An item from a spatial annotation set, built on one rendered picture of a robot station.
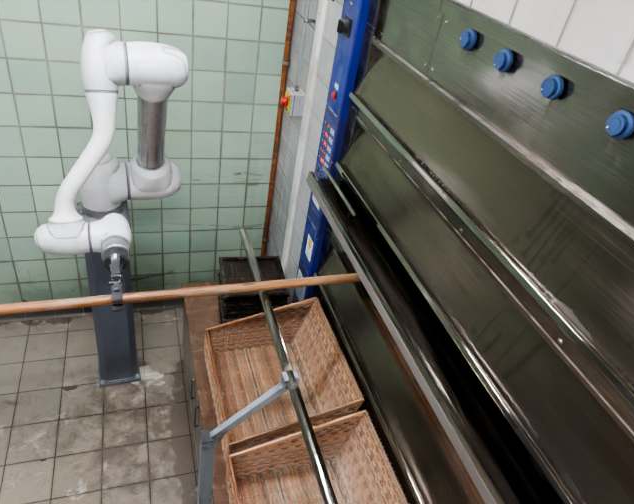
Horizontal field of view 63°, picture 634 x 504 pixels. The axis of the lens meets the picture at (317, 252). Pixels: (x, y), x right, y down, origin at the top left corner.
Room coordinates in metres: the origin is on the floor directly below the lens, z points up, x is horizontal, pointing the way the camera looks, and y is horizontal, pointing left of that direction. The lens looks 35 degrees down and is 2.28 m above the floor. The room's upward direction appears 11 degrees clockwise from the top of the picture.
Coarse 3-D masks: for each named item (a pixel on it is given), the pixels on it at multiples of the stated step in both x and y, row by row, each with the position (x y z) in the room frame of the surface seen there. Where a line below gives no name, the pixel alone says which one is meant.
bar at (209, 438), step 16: (256, 272) 1.37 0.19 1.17; (272, 320) 1.15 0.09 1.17; (272, 336) 1.10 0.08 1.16; (288, 368) 0.98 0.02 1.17; (288, 384) 0.93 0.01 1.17; (256, 400) 0.93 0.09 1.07; (272, 400) 0.93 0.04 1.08; (240, 416) 0.90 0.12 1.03; (304, 416) 0.83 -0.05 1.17; (208, 432) 0.88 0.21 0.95; (224, 432) 0.88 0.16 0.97; (304, 432) 0.79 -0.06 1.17; (208, 448) 0.85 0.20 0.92; (208, 464) 0.85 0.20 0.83; (320, 464) 0.70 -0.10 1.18; (208, 480) 0.85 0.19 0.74; (320, 480) 0.67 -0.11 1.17; (208, 496) 0.85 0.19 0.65
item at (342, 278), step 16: (192, 288) 1.18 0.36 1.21; (208, 288) 1.20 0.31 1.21; (224, 288) 1.22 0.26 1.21; (240, 288) 1.24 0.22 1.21; (256, 288) 1.25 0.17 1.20; (272, 288) 1.28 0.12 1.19; (0, 304) 0.97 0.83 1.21; (16, 304) 0.98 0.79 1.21; (32, 304) 1.00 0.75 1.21; (48, 304) 1.01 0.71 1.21; (64, 304) 1.02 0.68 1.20; (80, 304) 1.04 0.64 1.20; (96, 304) 1.06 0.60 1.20; (112, 304) 1.08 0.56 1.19
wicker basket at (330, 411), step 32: (256, 320) 1.57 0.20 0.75; (288, 320) 1.63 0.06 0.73; (320, 320) 1.57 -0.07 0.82; (224, 352) 1.51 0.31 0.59; (256, 352) 1.55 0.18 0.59; (288, 352) 1.58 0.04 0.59; (320, 352) 1.47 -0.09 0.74; (224, 384) 1.35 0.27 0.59; (320, 384) 1.37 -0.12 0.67; (352, 384) 1.26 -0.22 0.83; (224, 416) 1.10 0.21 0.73; (256, 416) 1.22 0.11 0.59; (288, 416) 1.25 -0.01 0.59; (320, 416) 1.12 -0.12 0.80; (224, 448) 1.05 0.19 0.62
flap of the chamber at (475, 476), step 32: (352, 192) 1.66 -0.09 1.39; (352, 224) 1.42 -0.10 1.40; (352, 256) 1.24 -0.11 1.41; (384, 256) 1.29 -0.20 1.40; (384, 288) 1.12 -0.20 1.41; (416, 288) 1.17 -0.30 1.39; (384, 320) 1.00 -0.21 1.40; (416, 320) 1.02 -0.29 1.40; (448, 352) 0.93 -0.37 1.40; (448, 384) 0.82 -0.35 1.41; (480, 384) 0.85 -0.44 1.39; (480, 416) 0.75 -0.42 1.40; (480, 448) 0.66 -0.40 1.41; (512, 448) 0.68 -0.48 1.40; (480, 480) 0.58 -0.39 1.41; (512, 480) 0.60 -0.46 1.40; (544, 480) 0.63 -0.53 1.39
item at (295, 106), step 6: (288, 90) 2.27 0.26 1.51; (300, 90) 2.30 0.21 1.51; (294, 96) 2.22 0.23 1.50; (300, 96) 2.23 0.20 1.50; (288, 102) 2.24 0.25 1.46; (294, 102) 2.22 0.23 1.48; (300, 102) 2.24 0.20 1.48; (288, 108) 2.23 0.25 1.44; (294, 108) 2.23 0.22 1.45; (300, 108) 2.24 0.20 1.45; (288, 114) 2.22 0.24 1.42; (294, 114) 2.23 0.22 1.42; (300, 114) 2.24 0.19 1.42
